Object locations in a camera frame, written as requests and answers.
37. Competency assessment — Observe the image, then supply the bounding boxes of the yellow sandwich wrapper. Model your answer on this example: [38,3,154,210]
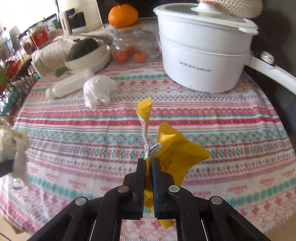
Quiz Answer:
[143,121,212,230]

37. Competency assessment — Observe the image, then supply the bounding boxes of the yellow torn wrapper strip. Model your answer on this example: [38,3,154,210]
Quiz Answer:
[136,97,152,158]

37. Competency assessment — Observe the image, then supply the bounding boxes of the white tissue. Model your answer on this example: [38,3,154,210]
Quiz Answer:
[83,75,117,110]

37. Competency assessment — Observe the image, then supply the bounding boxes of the white plastic bottle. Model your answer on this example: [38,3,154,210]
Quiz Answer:
[45,69,94,100]

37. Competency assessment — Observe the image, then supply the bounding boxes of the patterned handmade tablecloth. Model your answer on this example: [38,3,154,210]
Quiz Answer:
[1,58,295,233]

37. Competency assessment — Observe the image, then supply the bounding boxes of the green jade spoon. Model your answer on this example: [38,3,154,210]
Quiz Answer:
[54,66,68,77]

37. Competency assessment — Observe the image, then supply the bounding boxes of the white stacked bowls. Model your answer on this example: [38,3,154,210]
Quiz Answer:
[65,40,111,73]

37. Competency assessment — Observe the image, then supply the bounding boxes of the small orange left in teapot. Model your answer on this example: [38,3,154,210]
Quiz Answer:
[115,51,128,63]

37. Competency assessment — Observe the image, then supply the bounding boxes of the small orange in teapot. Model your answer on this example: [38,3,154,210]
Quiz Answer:
[115,51,128,63]
[133,51,147,62]

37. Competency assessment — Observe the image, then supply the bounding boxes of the small orange right in teapot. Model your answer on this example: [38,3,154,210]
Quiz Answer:
[133,51,147,62]

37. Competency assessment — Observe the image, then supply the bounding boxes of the white electric cooking pot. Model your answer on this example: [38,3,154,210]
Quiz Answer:
[154,1,295,93]

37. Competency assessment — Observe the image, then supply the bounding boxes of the floral cream cloth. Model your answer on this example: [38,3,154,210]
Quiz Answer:
[31,27,114,77]

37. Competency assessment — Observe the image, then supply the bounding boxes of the dark green squash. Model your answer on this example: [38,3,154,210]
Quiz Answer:
[66,38,99,61]

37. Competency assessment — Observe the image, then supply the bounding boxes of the glass teapot with cork lid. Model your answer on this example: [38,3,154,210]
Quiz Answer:
[111,20,161,64]

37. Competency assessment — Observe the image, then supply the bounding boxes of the red-labelled glass jar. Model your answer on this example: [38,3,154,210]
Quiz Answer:
[27,21,51,49]

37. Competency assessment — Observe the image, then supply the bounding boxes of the dark grey refrigerator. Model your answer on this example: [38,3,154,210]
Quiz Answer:
[244,0,295,138]

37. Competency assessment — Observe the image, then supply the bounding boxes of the large orange on teapot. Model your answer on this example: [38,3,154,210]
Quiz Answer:
[108,4,138,29]

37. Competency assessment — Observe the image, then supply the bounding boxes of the cream air fryer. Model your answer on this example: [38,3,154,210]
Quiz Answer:
[57,0,102,33]

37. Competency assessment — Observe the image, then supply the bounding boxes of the black microwave oven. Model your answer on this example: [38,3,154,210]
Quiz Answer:
[96,0,160,24]

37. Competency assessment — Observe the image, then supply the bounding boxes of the woven rattan lidded basket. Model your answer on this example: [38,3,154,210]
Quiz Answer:
[205,0,263,19]

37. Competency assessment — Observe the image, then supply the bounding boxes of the black wire rack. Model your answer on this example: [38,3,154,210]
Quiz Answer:
[0,14,58,127]

